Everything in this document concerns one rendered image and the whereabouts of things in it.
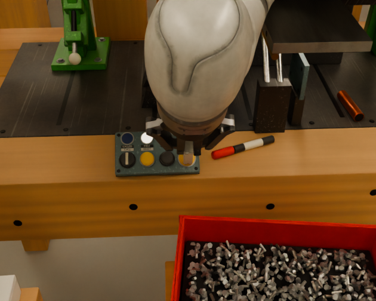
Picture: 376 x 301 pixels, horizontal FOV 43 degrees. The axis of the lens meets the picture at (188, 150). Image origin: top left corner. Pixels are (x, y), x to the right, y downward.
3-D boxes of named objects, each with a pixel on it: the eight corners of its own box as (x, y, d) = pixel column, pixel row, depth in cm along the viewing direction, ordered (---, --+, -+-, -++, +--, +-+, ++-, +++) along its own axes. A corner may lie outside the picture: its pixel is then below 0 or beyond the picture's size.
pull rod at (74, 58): (80, 67, 110) (77, 43, 106) (68, 67, 110) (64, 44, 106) (83, 55, 114) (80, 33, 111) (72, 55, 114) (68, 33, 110)
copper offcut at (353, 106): (363, 121, 98) (365, 112, 97) (353, 122, 98) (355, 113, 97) (345, 98, 105) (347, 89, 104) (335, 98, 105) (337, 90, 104)
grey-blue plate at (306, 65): (301, 127, 96) (313, 65, 88) (291, 128, 96) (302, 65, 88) (291, 102, 104) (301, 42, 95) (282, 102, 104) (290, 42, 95)
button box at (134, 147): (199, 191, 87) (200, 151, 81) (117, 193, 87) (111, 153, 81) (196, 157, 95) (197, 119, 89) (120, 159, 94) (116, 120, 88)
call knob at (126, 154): (135, 166, 84) (134, 165, 83) (120, 167, 84) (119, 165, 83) (134, 153, 85) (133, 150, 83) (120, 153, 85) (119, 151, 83)
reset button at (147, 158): (154, 165, 84) (153, 164, 83) (140, 166, 84) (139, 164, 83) (154, 153, 85) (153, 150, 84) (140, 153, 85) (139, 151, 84)
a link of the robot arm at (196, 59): (222, 143, 53) (259, 44, 57) (241, 85, 38) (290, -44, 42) (132, 109, 54) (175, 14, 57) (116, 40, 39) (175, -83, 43)
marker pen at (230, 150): (270, 139, 93) (271, 132, 92) (274, 144, 92) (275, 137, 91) (210, 156, 89) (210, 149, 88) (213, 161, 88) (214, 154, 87)
